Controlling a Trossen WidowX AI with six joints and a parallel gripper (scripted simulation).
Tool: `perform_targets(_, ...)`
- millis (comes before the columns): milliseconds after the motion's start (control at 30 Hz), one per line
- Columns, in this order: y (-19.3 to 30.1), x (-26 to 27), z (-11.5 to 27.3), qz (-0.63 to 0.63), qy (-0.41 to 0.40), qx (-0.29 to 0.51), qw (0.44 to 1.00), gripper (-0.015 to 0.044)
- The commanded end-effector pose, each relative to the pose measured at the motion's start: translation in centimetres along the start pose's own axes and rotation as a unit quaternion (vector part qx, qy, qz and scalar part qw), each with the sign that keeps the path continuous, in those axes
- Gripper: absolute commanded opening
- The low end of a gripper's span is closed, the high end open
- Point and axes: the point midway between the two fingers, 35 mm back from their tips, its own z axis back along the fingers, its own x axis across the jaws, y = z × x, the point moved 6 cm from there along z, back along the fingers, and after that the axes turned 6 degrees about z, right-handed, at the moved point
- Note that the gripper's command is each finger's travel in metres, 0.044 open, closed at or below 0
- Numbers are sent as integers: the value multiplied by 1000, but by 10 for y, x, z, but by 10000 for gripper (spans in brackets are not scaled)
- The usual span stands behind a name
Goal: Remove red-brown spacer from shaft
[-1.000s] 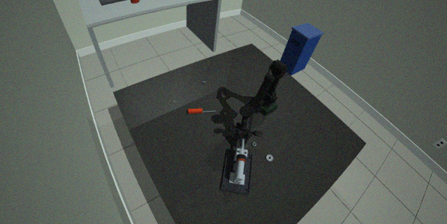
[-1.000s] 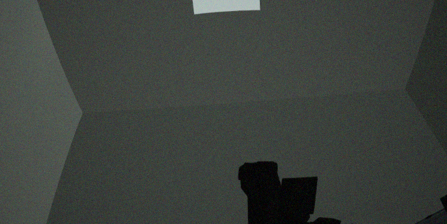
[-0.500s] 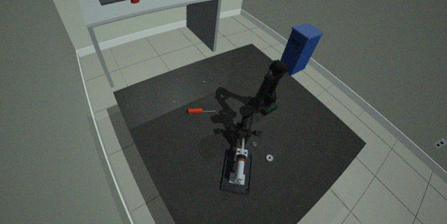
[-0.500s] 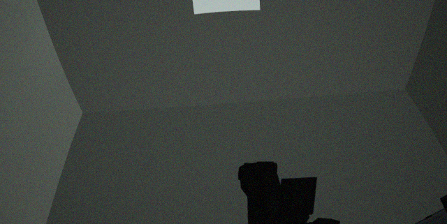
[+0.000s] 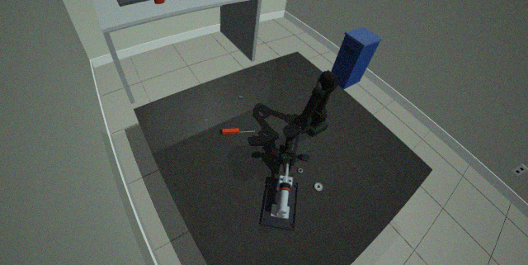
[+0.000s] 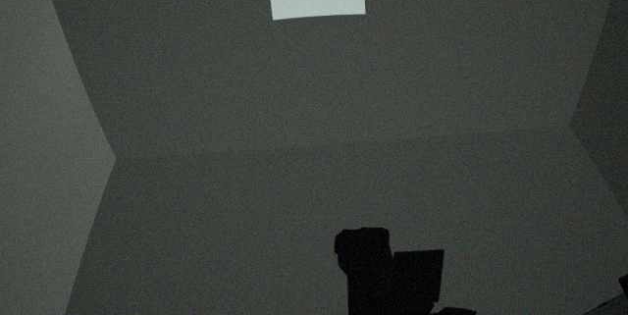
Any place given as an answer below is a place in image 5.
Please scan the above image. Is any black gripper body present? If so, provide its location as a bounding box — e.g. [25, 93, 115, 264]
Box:
[270, 140, 309, 161]

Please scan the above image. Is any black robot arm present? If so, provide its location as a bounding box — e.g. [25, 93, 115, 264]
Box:
[283, 70, 340, 141]

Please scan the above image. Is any red-handled screwdriver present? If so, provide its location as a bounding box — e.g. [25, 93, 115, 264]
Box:
[222, 128, 255, 135]

